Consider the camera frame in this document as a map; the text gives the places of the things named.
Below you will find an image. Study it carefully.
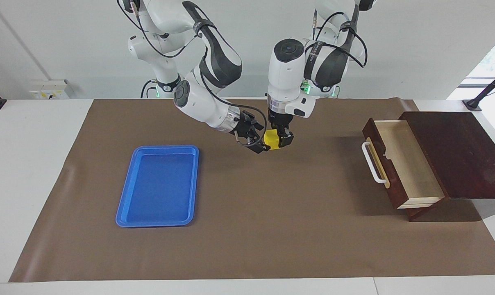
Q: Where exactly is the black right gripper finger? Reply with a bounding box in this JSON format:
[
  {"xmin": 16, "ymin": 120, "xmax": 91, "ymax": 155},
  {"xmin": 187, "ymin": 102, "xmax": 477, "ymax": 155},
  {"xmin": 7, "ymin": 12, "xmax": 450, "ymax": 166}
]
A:
[
  {"xmin": 247, "ymin": 112, "xmax": 267, "ymax": 131},
  {"xmin": 247, "ymin": 138, "xmax": 271, "ymax": 154}
]

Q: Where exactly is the yellow cube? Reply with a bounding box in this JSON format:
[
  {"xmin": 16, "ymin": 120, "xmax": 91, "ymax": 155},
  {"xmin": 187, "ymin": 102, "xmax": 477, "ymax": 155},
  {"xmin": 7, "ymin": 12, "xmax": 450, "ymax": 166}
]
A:
[{"xmin": 263, "ymin": 129, "xmax": 281, "ymax": 151}]

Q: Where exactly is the wooden drawer with white handle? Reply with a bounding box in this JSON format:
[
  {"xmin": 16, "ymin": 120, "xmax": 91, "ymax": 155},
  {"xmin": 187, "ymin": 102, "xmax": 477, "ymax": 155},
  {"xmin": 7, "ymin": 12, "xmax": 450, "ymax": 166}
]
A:
[{"xmin": 361, "ymin": 118, "xmax": 447, "ymax": 210}]

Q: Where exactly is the dark wooden drawer cabinet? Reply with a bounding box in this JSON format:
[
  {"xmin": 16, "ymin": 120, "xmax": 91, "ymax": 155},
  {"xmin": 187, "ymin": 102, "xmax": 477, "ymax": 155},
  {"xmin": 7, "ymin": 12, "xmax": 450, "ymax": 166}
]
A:
[{"xmin": 398, "ymin": 111, "xmax": 495, "ymax": 222}]

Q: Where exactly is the brown paper table mat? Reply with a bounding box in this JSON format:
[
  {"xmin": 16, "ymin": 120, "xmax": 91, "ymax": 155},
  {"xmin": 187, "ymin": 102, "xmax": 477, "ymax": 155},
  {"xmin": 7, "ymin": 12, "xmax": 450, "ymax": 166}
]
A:
[{"xmin": 9, "ymin": 98, "xmax": 495, "ymax": 282}]

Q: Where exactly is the blue plastic tray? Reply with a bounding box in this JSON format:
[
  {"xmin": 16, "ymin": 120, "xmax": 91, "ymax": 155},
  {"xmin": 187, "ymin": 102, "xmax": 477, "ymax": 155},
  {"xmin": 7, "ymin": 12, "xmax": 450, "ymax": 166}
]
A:
[{"xmin": 116, "ymin": 145, "xmax": 200, "ymax": 228}]

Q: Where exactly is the black angled pole stand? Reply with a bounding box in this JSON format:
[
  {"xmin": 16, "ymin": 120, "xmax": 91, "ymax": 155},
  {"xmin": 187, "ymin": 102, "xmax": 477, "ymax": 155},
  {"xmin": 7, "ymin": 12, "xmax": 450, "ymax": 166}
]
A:
[{"xmin": 463, "ymin": 66, "xmax": 495, "ymax": 112}]

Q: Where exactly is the black right arm base cable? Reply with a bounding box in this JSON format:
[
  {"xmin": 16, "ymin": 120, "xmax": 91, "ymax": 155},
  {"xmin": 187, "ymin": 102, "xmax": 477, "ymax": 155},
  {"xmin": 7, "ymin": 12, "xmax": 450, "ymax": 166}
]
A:
[{"xmin": 140, "ymin": 79, "xmax": 159, "ymax": 99}]

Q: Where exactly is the white wall socket box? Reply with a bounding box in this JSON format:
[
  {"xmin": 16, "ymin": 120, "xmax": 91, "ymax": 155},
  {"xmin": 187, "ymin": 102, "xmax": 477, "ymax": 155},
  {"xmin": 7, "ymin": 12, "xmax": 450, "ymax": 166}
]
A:
[{"xmin": 30, "ymin": 79, "xmax": 74, "ymax": 100}]

